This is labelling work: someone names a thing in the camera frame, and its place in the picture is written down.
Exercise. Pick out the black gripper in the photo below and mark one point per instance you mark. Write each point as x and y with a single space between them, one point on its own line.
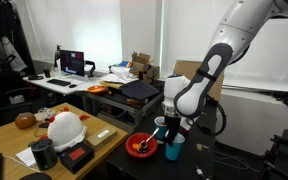
173 125

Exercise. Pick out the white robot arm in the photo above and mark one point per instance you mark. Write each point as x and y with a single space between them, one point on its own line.
244 30

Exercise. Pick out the small cardboard scrap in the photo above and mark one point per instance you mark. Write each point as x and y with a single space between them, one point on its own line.
160 142

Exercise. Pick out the metal spoon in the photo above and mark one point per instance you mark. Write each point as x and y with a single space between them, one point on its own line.
152 135

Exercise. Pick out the large cardboard scrap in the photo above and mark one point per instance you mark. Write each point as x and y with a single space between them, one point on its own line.
200 146

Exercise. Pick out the small orange candy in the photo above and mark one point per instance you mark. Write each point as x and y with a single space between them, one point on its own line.
136 146

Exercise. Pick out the small wrapped candy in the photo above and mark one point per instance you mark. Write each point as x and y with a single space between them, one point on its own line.
199 172

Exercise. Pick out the red bowl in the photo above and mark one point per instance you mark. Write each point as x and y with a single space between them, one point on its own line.
132 154

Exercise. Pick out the brown cardboard sheet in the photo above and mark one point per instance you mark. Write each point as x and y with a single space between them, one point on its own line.
187 68

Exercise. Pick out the small tan cardboard box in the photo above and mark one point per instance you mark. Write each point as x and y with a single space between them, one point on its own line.
100 136

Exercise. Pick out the open cardboard box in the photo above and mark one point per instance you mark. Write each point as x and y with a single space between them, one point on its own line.
144 68

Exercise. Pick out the white side table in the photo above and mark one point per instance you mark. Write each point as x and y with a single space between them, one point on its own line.
250 130

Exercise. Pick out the white paper pile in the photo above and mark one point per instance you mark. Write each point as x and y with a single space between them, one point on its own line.
122 72

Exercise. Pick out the orange bowl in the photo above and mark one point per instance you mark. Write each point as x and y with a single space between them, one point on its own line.
96 89

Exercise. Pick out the black box red label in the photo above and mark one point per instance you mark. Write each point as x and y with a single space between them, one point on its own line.
77 156

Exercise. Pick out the white desk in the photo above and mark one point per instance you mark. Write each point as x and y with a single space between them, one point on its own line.
84 83

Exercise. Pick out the white plush chicken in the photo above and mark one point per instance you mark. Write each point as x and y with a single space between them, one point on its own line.
65 131

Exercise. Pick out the black metal stand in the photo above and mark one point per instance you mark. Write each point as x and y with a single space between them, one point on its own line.
284 156

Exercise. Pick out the black computer mouse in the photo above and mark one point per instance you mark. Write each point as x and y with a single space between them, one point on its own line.
72 86

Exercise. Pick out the monitor showing red window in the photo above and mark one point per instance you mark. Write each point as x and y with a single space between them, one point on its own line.
72 62

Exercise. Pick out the black mug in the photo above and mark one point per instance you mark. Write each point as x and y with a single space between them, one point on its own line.
47 72
44 155

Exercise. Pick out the crumpled clear plastic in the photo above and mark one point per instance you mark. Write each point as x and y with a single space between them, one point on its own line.
44 114

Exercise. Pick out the black webcam stand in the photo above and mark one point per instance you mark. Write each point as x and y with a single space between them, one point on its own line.
57 56

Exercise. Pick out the brown ball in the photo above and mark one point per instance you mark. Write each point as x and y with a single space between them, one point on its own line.
25 120

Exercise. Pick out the white paper sheet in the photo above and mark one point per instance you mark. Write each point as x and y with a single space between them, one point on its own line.
25 156

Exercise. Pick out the black headset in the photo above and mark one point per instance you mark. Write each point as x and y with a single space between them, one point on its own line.
35 77

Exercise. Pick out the black armchair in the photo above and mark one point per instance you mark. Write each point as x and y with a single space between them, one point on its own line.
4 115

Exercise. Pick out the hanging clothing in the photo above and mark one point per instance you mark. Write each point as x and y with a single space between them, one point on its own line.
5 50

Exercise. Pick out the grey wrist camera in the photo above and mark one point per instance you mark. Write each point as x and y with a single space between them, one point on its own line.
186 123

